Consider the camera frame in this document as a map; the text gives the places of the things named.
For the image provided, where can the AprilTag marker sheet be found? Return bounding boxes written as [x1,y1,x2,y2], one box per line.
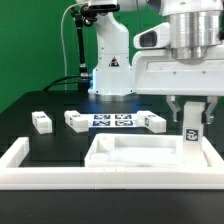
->
[83,113,143,128]

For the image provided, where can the white U-shaped fence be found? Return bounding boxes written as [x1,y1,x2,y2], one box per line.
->
[0,137,224,190]

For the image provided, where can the black camera on mount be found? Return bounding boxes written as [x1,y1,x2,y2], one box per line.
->
[88,3,120,13]

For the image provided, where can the white desk tabletop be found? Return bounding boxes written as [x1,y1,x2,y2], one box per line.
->
[84,133,208,167]

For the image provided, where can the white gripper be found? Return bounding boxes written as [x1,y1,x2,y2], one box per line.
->
[132,22,224,124]

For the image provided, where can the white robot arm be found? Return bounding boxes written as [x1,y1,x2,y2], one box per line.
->
[77,0,224,124]

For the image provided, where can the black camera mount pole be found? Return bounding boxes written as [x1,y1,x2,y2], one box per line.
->
[71,5,96,91]

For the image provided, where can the white cable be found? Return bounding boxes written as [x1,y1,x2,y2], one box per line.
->
[60,3,78,91]

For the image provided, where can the black cables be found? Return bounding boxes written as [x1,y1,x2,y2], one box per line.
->
[42,75,83,92]

